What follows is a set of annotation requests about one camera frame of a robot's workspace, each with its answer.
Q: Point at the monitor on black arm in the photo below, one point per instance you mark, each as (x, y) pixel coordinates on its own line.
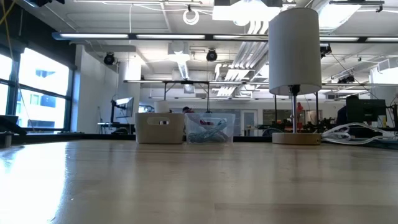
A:
(124, 105)

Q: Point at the clear plastic bin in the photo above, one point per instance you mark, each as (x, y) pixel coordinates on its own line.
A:
(189, 116)

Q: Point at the person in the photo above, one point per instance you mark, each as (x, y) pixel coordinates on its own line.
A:
(186, 109)
(341, 115)
(299, 108)

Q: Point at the beige plastic bin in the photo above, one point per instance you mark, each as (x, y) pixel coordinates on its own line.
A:
(174, 132)

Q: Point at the white background cylinder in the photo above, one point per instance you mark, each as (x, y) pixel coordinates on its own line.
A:
(161, 106)

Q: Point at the black round ceiling speaker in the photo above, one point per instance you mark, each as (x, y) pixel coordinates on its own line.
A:
(109, 58)
(211, 55)

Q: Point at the white shade table lamp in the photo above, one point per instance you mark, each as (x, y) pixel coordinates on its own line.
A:
(293, 49)

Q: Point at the long ceiling light strip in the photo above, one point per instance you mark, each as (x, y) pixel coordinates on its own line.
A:
(93, 36)

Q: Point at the large window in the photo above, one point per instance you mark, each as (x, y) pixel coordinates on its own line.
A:
(43, 71)

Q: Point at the black computer monitor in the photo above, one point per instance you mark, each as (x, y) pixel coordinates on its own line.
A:
(365, 110)

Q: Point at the black ceiling track fixture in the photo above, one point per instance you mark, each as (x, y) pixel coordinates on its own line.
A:
(357, 2)

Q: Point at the black background rig frame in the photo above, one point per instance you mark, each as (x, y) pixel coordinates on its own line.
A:
(186, 82)

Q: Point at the black ceiling camera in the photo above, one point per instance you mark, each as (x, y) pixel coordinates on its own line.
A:
(325, 49)

